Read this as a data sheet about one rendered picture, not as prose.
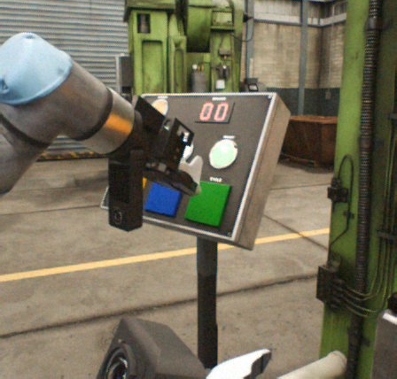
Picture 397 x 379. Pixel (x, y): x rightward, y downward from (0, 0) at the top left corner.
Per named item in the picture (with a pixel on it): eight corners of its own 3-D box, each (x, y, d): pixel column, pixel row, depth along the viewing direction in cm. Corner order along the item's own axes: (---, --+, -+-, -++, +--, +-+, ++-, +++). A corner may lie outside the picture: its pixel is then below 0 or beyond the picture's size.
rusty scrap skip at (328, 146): (317, 173, 636) (321, 120, 619) (260, 157, 809) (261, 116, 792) (373, 167, 679) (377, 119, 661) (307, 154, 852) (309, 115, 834)
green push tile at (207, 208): (217, 226, 65) (229, 184, 66) (183, 218, 69) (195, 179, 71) (222, 229, 66) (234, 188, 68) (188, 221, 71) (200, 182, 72)
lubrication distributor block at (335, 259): (334, 323, 79) (339, 262, 77) (313, 310, 85) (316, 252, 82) (346, 319, 81) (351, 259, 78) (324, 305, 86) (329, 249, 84)
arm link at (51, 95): (-28, 73, 40) (23, 12, 39) (56, 121, 49) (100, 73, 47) (-18, 113, 35) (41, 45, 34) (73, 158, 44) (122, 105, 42)
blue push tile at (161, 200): (172, 216, 70) (185, 178, 72) (143, 209, 75) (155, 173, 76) (178, 218, 72) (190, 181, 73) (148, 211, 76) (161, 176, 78)
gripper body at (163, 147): (198, 135, 57) (149, 93, 48) (181, 189, 55) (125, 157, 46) (160, 133, 62) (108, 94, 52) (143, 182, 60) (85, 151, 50)
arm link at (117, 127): (98, 143, 43) (56, 139, 47) (126, 158, 46) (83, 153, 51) (121, 83, 44) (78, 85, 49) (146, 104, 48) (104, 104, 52)
